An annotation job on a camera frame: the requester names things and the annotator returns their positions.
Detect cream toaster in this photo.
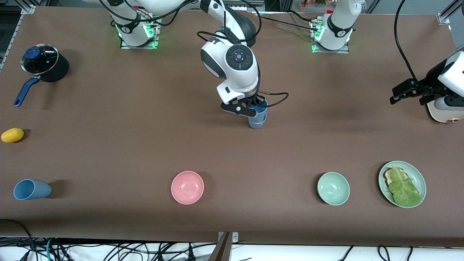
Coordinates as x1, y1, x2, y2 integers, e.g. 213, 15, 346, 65
427, 101, 464, 124

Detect toasted bread slice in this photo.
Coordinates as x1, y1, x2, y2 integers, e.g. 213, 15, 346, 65
384, 168, 420, 194

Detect mint green plate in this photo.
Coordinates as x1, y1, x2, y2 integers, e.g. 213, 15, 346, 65
379, 161, 427, 208

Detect green lettuce leaf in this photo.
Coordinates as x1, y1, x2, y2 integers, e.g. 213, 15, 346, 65
388, 167, 423, 206

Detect grey metal device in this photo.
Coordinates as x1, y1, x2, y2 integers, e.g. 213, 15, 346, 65
211, 0, 266, 11

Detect pink bowl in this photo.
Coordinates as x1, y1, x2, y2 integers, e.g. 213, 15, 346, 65
171, 171, 205, 205

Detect brown table cover cloth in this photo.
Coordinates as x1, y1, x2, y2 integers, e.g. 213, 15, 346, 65
0, 6, 464, 248

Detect mint green bowl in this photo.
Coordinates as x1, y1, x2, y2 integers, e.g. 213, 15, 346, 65
317, 172, 351, 206

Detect red green toy items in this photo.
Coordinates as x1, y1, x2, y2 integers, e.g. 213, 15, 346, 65
299, 0, 328, 9

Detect glass lid blue knob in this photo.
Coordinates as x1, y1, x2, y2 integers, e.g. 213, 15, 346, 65
21, 44, 59, 75

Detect yellow lemon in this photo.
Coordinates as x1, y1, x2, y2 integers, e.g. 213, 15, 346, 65
1, 128, 25, 143

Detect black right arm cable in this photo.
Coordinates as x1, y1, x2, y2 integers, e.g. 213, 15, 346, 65
98, 0, 290, 108

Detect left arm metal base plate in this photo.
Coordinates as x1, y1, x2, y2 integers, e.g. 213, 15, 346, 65
311, 20, 350, 54

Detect aluminium frame profile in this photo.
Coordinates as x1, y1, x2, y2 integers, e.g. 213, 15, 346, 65
0, 4, 37, 70
437, 0, 464, 25

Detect black base cable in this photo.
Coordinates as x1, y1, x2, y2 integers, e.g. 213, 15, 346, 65
254, 10, 316, 30

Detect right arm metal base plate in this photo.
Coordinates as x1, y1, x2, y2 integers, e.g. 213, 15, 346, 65
120, 16, 160, 49

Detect dark camera stand pole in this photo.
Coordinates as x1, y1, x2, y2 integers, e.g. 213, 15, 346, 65
208, 232, 232, 261

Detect black pot blue handle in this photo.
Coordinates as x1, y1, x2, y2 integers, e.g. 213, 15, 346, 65
13, 44, 70, 108

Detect black floor cable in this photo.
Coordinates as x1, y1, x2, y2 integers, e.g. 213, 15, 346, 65
0, 219, 35, 250

